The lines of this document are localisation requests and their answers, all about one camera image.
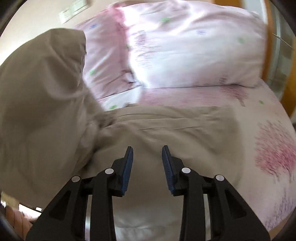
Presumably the right pink floral pillow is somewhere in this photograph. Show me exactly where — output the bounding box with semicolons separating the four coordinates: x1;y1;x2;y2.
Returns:
110;1;266;89

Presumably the pink floral pillow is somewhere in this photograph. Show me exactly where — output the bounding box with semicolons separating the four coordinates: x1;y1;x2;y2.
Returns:
110;1;266;89
74;9;140;99

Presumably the pink floral bed sheet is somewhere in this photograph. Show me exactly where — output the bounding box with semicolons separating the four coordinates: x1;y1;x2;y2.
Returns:
91;82;295;240

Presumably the left pink floral pillow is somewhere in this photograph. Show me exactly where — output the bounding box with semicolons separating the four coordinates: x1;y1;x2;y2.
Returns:
74;9;140;99

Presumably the person's left hand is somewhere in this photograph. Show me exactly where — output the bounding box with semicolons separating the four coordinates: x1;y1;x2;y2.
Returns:
5;206;33;240

